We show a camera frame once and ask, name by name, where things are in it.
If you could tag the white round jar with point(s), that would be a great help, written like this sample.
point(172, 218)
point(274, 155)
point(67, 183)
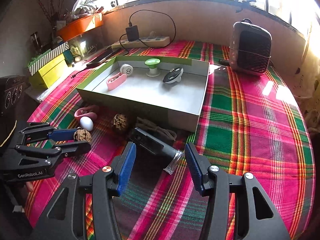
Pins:
point(126, 70)

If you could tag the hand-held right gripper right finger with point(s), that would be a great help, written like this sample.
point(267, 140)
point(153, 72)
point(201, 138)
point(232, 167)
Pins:
point(193, 170)

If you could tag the black window latch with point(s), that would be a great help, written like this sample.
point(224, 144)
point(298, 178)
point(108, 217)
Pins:
point(246, 3)

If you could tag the black phone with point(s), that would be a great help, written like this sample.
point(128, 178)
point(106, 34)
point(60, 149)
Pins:
point(102, 56)

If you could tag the white mushroom toy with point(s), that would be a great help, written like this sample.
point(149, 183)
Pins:
point(86, 123)

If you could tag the small teal box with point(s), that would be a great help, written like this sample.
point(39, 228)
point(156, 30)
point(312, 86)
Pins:
point(67, 58)

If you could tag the small fan heater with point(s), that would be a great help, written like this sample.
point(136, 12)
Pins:
point(252, 50)

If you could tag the black charger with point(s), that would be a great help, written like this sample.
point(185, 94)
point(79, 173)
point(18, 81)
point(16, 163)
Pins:
point(131, 33)

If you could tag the dotted cream curtain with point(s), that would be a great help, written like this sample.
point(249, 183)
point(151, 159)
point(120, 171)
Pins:
point(307, 92)

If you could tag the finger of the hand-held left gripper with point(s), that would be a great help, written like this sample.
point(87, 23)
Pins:
point(62, 134)
point(75, 147)

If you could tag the brown walnut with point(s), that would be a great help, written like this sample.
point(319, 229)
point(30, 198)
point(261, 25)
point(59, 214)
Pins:
point(83, 135)
point(120, 123)

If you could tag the glass tank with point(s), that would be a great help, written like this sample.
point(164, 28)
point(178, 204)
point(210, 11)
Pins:
point(92, 42)

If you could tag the green striped box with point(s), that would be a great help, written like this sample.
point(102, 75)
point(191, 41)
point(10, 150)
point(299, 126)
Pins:
point(47, 55)

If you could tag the pale leafy plant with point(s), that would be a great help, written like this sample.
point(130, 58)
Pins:
point(82, 7)

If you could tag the pink plastic clip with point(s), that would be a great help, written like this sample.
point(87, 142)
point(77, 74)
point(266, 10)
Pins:
point(116, 83)
point(78, 113)

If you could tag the dark glass jug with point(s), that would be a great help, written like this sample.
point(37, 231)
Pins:
point(36, 42)

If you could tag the green top mushroom stand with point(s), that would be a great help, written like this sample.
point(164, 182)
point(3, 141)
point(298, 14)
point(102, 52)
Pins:
point(152, 62)

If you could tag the cream power strip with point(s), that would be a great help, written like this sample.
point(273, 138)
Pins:
point(155, 41)

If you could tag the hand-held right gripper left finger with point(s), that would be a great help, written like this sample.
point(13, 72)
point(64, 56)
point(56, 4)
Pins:
point(127, 165)

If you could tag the black flashlight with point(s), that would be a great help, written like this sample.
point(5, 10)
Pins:
point(150, 142)

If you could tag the black appliance with dials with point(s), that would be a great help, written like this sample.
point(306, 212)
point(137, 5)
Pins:
point(12, 95)

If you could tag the person's left hand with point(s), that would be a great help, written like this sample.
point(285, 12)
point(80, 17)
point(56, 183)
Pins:
point(29, 186)

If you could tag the orange planter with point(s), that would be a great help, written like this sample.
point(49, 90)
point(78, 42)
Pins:
point(80, 26)

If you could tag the small white plug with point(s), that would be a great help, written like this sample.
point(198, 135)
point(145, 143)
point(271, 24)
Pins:
point(152, 34)

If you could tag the pink green plaid blanket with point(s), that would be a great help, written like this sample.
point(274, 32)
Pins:
point(250, 130)

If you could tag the dried twig bunch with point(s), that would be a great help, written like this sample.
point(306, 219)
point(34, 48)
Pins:
point(51, 10)

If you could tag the yellow box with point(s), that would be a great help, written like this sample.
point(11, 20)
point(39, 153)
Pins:
point(50, 72)

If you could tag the green cardboard box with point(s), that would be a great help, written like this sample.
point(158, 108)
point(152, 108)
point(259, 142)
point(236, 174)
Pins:
point(150, 92)

